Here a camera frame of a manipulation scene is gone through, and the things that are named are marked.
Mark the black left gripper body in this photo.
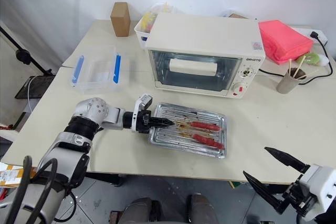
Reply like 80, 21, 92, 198
135, 110, 155, 134

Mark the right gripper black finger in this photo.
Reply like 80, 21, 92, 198
243, 170, 288, 216
264, 146, 311, 174

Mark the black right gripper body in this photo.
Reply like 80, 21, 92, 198
272, 181, 317, 218

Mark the silver metal baking tray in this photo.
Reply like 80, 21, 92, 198
148, 102, 228, 159

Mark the red sausage on skewer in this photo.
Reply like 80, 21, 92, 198
174, 121, 222, 133
178, 132, 225, 150

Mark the large cream oven knob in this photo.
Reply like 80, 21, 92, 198
233, 82, 249, 97

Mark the small cream oven knob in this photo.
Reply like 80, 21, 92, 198
240, 68, 257, 79

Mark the cream white toaster oven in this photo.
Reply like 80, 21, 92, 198
145, 13, 266, 99

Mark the dark rounded shape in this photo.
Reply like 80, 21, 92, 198
187, 194, 219, 224
119, 197, 161, 224

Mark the clear box with blue latches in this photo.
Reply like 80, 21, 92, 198
69, 45, 131, 95

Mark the grey cup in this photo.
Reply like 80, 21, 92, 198
278, 68, 307, 95

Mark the white plastic basket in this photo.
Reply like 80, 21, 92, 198
134, 13, 159, 50

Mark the yellow and red toy food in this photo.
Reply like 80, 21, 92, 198
141, 11, 157, 32

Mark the green round roll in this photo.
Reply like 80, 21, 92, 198
296, 52, 322, 66

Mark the white round object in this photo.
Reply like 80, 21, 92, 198
317, 54, 330, 68

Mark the brown cardboard box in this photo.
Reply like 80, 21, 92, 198
110, 2, 131, 37

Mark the clear plastic bag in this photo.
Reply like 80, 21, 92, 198
151, 2, 176, 15

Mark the pink wrapped package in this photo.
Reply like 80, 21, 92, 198
258, 19, 314, 65

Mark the white power strip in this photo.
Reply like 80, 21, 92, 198
290, 26, 329, 47

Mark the clear box with brown contents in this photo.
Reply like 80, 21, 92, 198
219, 9, 259, 22

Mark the black stand pole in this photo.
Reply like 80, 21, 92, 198
0, 26, 53, 76

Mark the labelled cardboard carton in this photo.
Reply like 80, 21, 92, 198
0, 162, 37, 188

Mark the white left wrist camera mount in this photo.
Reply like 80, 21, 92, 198
130, 93, 153, 133

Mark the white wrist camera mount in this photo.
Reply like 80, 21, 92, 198
130, 93, 153, 133
299, 164, 336, 222

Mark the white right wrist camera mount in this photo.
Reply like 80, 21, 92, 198
299, 164, 336, 222

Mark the cream oven door handle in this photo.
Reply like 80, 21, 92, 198
169, 58, 218, 77

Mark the black stand base plate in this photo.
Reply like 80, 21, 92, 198
14, 75, 56, 100

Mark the black power cord with plug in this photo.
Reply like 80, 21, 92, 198
258, 31, 334, 86

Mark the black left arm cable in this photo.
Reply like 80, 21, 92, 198
10, 155, 78, 222

